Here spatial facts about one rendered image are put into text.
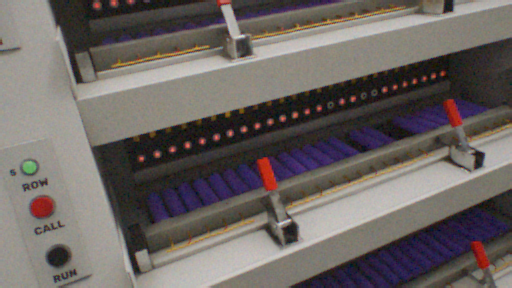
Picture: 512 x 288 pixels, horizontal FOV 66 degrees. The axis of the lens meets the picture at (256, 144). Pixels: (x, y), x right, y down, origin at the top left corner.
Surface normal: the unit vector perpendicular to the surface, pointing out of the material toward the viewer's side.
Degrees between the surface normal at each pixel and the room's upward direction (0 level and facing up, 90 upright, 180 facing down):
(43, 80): 90
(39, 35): 90
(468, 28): 111
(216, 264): 21
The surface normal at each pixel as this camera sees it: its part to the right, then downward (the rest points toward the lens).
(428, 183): -0.11, -0.89
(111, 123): 0.41, 0.37
